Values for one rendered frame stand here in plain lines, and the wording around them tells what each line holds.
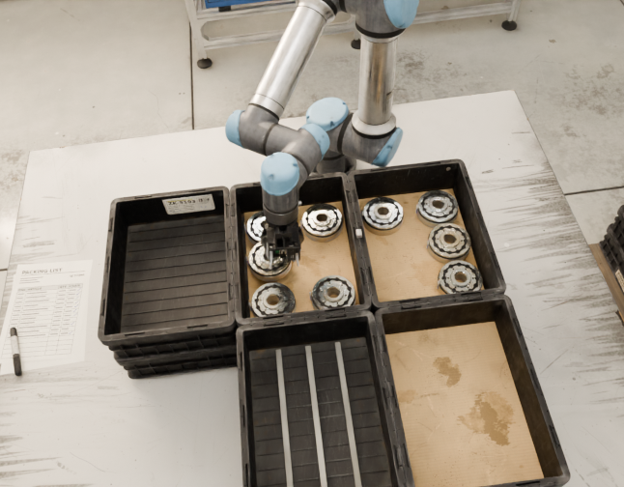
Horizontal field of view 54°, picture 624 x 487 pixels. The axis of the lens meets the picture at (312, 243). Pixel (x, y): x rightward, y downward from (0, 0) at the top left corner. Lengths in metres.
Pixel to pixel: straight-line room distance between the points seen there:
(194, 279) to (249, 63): 2.02
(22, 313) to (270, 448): 0.81
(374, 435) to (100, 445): 0.64
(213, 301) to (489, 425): 0.68
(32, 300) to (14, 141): 1.65
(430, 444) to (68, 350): 0.93
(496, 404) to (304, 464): 0.42
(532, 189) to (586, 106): 1.43
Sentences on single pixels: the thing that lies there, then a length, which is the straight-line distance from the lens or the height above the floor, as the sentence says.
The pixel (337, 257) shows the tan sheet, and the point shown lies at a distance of 1.52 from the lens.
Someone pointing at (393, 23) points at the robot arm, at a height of 1.29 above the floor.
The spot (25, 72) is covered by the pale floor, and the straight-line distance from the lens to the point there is 3.73.
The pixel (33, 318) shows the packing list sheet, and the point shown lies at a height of 0.70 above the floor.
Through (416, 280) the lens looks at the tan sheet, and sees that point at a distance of 1.50.
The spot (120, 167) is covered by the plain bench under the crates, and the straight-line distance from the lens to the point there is 2.01.
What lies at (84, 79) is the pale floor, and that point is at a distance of 3.54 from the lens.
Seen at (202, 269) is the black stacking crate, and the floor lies 0.83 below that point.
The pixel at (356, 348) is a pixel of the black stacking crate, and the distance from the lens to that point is 1.40.
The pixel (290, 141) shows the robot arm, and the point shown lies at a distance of 1.27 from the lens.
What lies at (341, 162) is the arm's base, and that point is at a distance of 1.76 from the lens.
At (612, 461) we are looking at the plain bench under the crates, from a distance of 1.57.
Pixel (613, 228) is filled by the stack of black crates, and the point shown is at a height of 0.27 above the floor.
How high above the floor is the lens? 2.10
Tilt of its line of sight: 55 degrees down
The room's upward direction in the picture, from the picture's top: 5 degrees counter-clockwise
